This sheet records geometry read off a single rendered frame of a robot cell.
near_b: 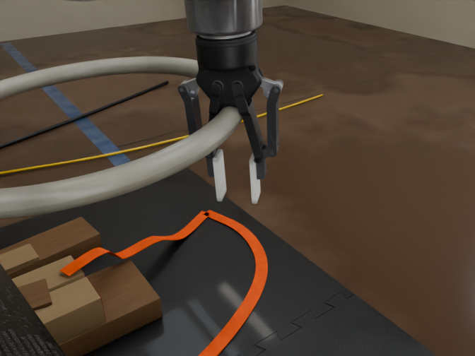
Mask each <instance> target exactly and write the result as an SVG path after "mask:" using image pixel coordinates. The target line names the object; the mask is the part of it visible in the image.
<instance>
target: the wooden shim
mask: <svg viewBox="0 0 475 356"><path fill-rule="evenodd" d="M38 260H40V259H39V256H38V255H37V253H36V252H35V250H34V249H33V247H32V246H31V244H26V245H24V246H22V247H19V248H17V249H14V250H11V251H8V252H6V253H4V254H0V264H1V265H2V266H3V268H4V269H5V271H6V272H7V273H8V272H11V271H14V270H16V269H18V268H21V267H23V266H26V265H28V264H30V263H33V262H35V261H38Z"/></svg>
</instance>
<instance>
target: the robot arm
mask: <svg viewBox="0 0 475 356"><path fill-rule="evenodd" d="M184 6H185V12H186V18H187V28H188V30H189V31H190V32H191V33H193V34H195V35H197V36H196V37H195V45H196V51H197V63H198V67H199V70H198V73H197V76H196V78H193V79H191V80H189V79H185V80H184V81H183V82H182V83H181V84H180V85H179V86H178V88H177V90H178V92H179V94H180V96H181V98H182V100H183V102H184V108H185V112H186V118H187V126H188V131H189V135H191V134H193V133H194V132H196V131H198V130H199V129H200V128H202V121H201V111H200V106H199V97H198V93H199V87H200V88H201V89H202V90H203V91H204V93H205V94H206V95H207V96H208V98H209V99H210V105H209V122H210V121H211V120H212V119H213V118H214V117H215V116H216V115H217V114H218V113H219V112H220V111H221V109H222V108H223V107H227V106H231V107H238V110H239V113H240V115H241V116H242V119H243V121H244V125H245V128H246V131H247V135H248V138H249V140H250V145H251V147H252V152H253V153H252V155H251V158H250V161H249V162H250V184H251V195H252V203H254V204H257V202H258V199H259V195H260V193H261V191H260V179H264V178H265V175H266V158H267V157H275V156H276V154H277V151H278V147H279V100H278V98H279V95H280V93H281V90H282V88H283V81H282V80H279V79H278V80H276V81H273V80H270V79H268V78H265V77H264V76H263V73H262V71H261V70H260V68H259V57H258V41H257V33H256V32H255V30H256V29H257V28H259V27H260V26H261V25H262V22H263V19H262V0H184ZM259 87H262V88H263V91H264V96H265V97H267V98H268V100H267V103H266V125H267V145H265V142H264V139H263V135H262V131H261V129H260V125H259V122H258V118H257V114H256V112H255V108H254V100H253V97H252V96H253V95H254V94H255V93H256V91H257V89H258V88H259ZM205 158H206V165H207V172H208V175H209V176H210V177H214V179H215V185H216V198H217V201H222V200H223V197H224V196H225V193H226V191H227V189H226V181H225V167H224V159H223V150H222V149H218V150H217V152H216V149H215V150H214V151H212V152H211V153H209V154H208V155H207V156H205Z"/></svg>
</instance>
